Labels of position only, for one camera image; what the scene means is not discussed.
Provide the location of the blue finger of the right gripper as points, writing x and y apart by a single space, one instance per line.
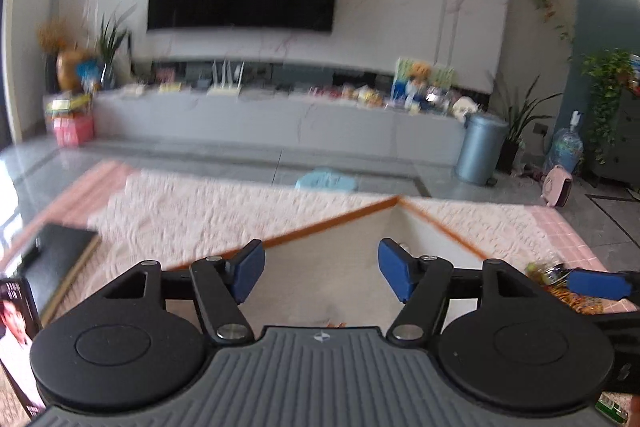
603 285

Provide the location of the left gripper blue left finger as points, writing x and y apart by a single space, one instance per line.
220 287

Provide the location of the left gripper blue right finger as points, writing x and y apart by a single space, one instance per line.
421 285

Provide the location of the red shrimp stick snack bag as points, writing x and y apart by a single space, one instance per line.
589 305

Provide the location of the green clear snack bag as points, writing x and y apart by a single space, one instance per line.
547 273

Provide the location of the pink small heater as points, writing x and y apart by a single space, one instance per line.
557 186

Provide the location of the dark grey drawer cabinet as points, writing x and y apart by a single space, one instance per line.
621 159

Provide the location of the light blue plastic stool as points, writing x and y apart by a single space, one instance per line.
326 180

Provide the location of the blue water jug with pump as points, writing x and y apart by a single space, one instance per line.
566 147

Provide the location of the blue-grey pedal trash bin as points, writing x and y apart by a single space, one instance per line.
484 137

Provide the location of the pink checked tablecloth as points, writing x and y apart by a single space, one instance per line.
91 193

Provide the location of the black notebook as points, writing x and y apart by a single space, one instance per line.
50 263

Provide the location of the grey tv console cabinet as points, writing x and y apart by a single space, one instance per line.
282 105

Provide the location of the potted long-leaf plant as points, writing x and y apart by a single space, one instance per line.
518 111

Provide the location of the yellow snack packs on console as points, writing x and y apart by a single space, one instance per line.
368 97

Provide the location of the white wifi router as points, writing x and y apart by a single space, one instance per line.
227 78

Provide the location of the teddy bear toy box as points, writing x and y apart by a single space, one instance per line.
419 86

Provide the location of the magazine with face cover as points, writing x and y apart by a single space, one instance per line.
19 325

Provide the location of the trailing green ivy plant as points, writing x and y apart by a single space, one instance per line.
610 72

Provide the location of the pink gift box stack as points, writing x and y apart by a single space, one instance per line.
70 116

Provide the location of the small green potted plant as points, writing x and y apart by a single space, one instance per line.
113 32

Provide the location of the orange vase with dried flowers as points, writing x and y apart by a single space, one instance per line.
55 39

